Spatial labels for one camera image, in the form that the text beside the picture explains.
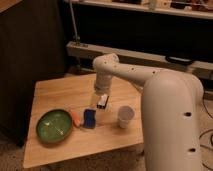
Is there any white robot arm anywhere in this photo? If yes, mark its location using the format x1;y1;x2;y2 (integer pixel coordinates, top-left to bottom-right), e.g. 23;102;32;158
93;53;203;171

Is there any green ceramic bowl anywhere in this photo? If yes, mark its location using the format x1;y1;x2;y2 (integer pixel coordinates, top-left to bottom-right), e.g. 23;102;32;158
36;109;73;143

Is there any brown rectangular harmonica box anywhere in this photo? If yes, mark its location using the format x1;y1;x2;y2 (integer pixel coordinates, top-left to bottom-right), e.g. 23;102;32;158
97;94;109;109

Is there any blue sponge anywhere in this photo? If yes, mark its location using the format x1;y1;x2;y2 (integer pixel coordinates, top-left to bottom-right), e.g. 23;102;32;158
83;109;96;129

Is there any orange carrot toy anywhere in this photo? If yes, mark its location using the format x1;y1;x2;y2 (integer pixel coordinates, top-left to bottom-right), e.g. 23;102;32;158
70;111;81;127

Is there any wooden folding table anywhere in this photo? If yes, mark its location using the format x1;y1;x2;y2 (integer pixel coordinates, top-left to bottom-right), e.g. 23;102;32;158
23;74;143;168

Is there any grey metal pole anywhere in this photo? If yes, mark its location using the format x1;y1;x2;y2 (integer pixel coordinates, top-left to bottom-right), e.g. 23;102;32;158
69;0;81;45

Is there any dark cabinet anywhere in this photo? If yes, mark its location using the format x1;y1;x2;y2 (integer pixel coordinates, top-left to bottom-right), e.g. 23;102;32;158
0;0;66;146

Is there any upper wooden shelf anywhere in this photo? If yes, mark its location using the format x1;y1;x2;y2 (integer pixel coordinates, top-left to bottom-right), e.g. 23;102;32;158
64;0;213;20

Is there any grey metal shelf rail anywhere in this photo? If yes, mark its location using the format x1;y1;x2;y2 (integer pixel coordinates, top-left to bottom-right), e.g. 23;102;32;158
66;41;213;80

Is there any black handle on rail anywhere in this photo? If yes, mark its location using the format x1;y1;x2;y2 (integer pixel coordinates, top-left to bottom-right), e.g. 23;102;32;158
165;56;195;66

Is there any black cable on floor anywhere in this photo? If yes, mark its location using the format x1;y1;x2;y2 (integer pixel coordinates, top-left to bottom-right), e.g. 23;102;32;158
198;99;213;171

